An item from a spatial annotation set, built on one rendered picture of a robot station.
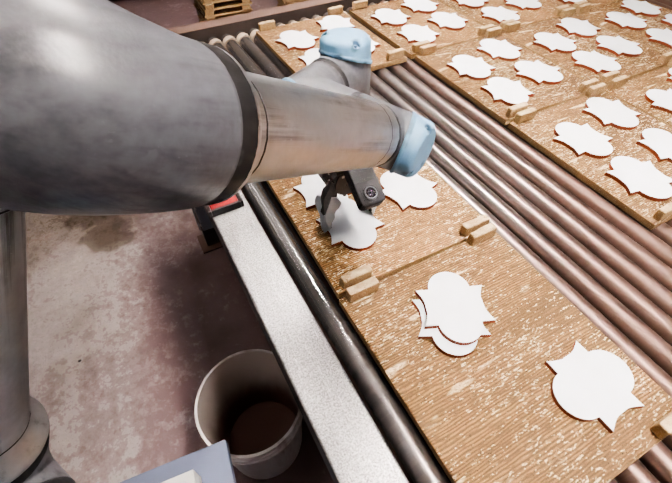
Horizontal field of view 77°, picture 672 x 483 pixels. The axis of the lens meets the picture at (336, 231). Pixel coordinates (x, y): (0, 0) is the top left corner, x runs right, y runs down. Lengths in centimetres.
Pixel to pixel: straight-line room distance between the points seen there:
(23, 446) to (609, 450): 69
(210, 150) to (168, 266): 189
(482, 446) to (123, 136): 59
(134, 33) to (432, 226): 72
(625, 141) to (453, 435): 87
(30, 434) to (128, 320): 150
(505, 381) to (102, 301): 174
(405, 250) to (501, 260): 18
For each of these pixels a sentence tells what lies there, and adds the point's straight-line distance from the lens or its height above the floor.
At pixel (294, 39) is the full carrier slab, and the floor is 95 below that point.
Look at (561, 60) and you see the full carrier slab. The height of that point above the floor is 94.
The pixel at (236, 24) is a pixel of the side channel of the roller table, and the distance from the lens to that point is 168.
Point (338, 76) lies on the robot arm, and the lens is 60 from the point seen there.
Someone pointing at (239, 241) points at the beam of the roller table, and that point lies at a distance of 86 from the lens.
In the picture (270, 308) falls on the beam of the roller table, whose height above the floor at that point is 92.
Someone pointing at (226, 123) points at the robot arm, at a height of 144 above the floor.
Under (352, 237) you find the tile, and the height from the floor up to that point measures 95.
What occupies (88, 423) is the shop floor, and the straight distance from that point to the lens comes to 185.
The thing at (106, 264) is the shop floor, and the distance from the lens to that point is 223.
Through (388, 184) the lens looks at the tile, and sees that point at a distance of 92.
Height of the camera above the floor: 156
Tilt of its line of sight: 48 degrees down
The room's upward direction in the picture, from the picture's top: straight up
